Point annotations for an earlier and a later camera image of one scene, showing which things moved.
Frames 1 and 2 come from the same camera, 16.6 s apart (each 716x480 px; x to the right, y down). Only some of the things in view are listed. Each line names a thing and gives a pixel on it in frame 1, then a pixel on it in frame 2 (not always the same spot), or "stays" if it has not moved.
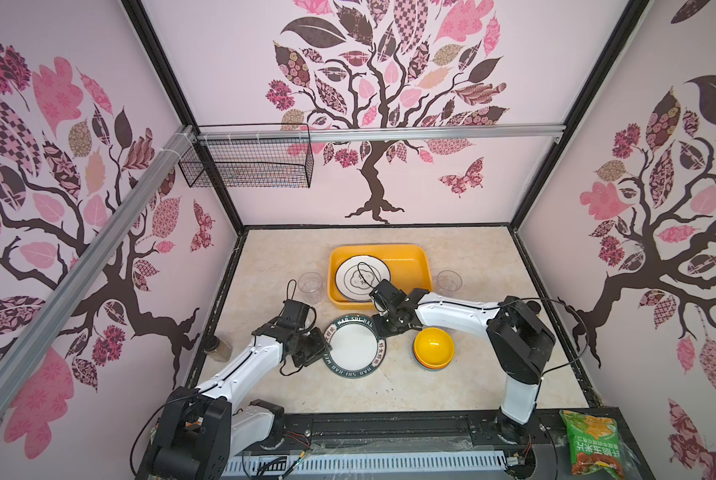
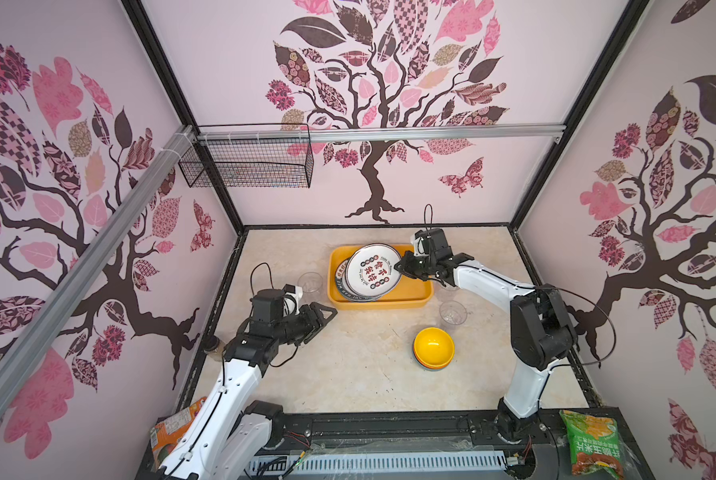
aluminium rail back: x=254 y=133 stays
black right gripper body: x=384 y=325 -> x=419 y=267
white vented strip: x=367 y=464 stays
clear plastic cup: x=311 y=286 stays
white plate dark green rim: x=357 y=350 -> x=344 y=288
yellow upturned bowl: x=433 y=348 stays
